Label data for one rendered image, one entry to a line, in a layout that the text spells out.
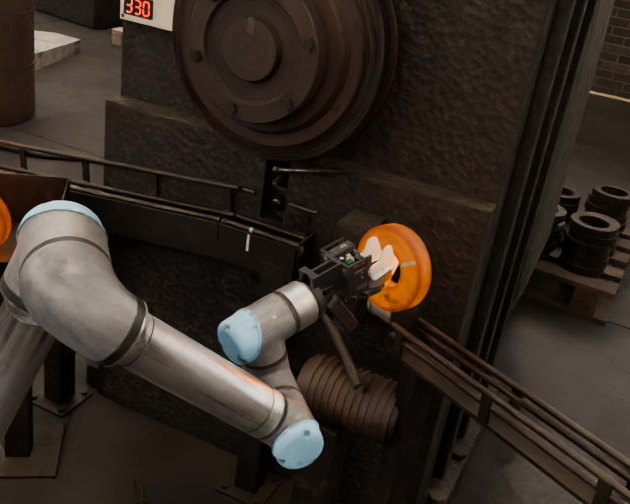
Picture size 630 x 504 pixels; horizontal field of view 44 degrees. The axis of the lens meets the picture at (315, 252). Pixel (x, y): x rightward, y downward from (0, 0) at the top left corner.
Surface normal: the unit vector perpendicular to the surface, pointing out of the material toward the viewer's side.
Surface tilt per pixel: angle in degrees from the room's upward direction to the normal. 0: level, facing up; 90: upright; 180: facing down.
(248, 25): 90
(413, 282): 88
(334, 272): 91
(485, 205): 0
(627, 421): 0
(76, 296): 56
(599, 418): 0
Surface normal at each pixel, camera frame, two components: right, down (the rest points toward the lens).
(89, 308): 0.26, -0.04
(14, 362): 0.21, 0.43
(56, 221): -0.04, -0.86
